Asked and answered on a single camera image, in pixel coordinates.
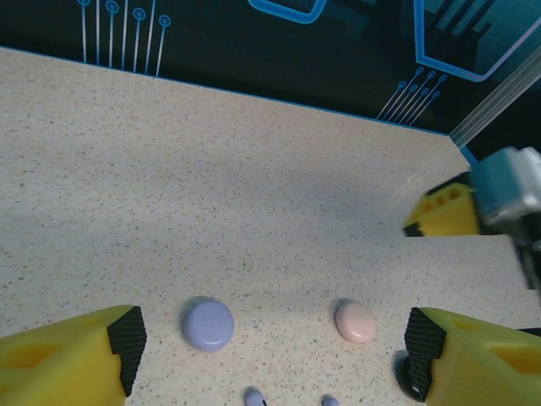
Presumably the black round charging case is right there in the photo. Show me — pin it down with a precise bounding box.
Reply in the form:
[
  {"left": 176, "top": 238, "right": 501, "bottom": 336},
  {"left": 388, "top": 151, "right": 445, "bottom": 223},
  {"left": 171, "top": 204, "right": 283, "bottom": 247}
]
[{"left": 395, "top": 353, "right": 426, "bottom": 403}]

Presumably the aluminium frame post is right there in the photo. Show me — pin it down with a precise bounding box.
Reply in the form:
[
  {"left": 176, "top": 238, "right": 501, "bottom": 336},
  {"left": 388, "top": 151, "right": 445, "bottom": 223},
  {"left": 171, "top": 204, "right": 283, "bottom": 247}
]
[{"left": 447, "top": 54, "right": 541, "bottom": 147}]

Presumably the pink round charging case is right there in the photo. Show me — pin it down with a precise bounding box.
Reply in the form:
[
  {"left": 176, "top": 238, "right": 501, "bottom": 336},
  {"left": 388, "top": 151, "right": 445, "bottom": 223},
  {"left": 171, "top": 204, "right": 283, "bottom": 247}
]
[{"left": 335, "top": 300, "right": 376, "bottom": 344}]

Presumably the purple round charging case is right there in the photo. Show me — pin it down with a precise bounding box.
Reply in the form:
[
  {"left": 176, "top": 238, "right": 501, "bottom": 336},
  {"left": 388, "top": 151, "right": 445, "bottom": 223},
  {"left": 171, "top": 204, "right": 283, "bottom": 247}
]
[{"left": 181, "top": 297, "right": 236, "bottom": 353}]

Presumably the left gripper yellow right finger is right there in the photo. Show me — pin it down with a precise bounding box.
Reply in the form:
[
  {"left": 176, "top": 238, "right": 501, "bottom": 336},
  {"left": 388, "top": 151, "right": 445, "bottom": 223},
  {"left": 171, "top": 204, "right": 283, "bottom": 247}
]
[{"left": 403, "top": 306, "right": 541, "bottom": 406}]

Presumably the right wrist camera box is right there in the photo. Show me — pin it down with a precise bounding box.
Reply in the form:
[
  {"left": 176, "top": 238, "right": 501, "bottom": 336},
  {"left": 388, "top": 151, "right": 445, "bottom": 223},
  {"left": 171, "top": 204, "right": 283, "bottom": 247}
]
[{"left": 467, "top": 145, "right": 541, "bottom": 228}]

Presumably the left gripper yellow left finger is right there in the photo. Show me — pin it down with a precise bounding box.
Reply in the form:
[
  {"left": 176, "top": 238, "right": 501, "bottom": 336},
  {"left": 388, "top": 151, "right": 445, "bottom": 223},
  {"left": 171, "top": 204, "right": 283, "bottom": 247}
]
[{"left": 0, "top": 304, "right": 149, "bottom": 406}]

